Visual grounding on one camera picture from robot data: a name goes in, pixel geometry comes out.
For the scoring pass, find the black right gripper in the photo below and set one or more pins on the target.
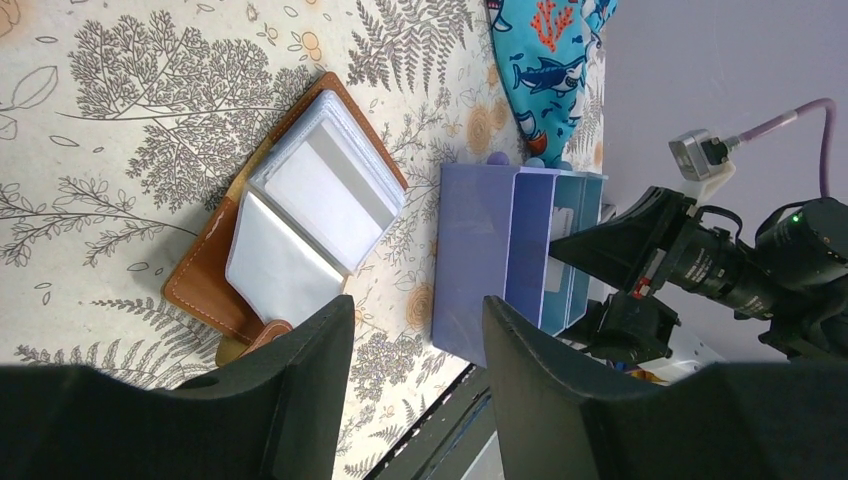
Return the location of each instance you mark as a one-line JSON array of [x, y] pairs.
[[563, 415]]

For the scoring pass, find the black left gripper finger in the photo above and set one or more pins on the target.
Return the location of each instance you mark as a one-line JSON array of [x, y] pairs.
[[274, 413]]

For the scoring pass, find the brown leather card holder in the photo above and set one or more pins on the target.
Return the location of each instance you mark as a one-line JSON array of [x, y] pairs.
[[252, 273]]

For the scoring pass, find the white magnetic stripe card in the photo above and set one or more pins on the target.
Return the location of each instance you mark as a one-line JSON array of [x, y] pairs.
[[324, 185]]

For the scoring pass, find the purple blue card organizer box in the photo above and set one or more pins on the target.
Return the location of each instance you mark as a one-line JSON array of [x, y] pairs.
[[495, 224]]

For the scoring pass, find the blue shark print cloth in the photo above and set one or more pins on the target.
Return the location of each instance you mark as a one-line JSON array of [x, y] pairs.
[[542, 51]]

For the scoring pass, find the floral patterned table mat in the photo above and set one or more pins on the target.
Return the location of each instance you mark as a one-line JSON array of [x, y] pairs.
[[122, 125]]

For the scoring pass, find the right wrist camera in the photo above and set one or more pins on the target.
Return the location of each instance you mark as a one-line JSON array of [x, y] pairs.
[[703, 160]]

